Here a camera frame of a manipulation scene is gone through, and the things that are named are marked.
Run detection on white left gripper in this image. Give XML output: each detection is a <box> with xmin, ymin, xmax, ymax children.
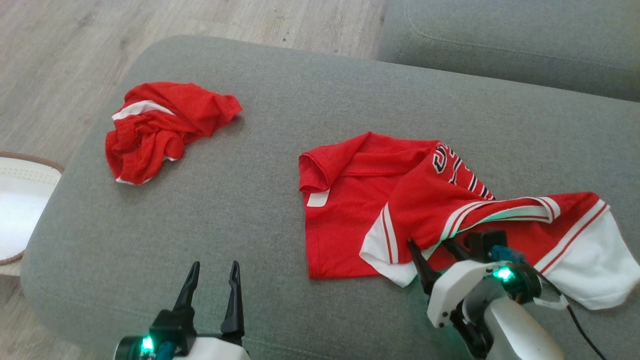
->
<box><xmin>172</xmin><ymin>260</ymin><xmax>251</xmax><ymax>360</ymax></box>

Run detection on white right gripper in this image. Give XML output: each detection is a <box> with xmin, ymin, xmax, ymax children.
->
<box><xmin>407</xmin><ymin>238</ymin><xmax>502</xmax><ymax>329</ymax></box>

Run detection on red white jersey shirt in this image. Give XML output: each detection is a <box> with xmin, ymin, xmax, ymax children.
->
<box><xmin>298</xmin><ymin>131</ymin><xmax>640</xmax><ymax>311</ymax></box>

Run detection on red shorts with white stripe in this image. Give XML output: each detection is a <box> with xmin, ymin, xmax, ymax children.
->
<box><xmin>104</xmin><ymin>81</ymin><xmax>244</xmax><ymax>186</ymax></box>

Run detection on large grey sofa seat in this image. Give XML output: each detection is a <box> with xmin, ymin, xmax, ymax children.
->
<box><xmin>20</xmin><ymin>34</ymin><xmax>640</xmax><ymax>360</ymax></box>

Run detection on white laundry basket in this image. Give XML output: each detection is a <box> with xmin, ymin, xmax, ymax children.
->
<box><xmin>0</xmin><ymin>151</ymin><xmax>65</xmax><ymax>277</ymax></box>

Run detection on grey sofa cushion section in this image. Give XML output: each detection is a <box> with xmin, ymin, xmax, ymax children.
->
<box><xmin>376</xmin><ymin>0</ymin><xmax>640</xmax><ymax>104</ymax></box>

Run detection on white cable label tag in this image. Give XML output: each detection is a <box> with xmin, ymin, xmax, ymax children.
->
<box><xmin>532</xmin><ymin>294</ymin><xmax>571</xmax><ymax>312</ymax></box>

